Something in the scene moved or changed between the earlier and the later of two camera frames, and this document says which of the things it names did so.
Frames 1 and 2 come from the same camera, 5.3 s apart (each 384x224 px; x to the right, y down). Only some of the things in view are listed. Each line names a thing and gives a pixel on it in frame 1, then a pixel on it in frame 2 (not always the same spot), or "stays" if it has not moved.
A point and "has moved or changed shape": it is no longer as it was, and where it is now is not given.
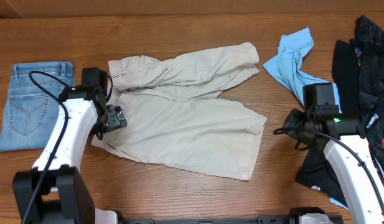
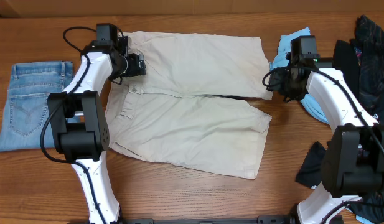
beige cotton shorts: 175,117 has moved or changed shape
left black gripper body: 116,119 to 134,66
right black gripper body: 302,135 to 286,87
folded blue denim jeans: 33,104 stays
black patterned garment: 361,71 stays
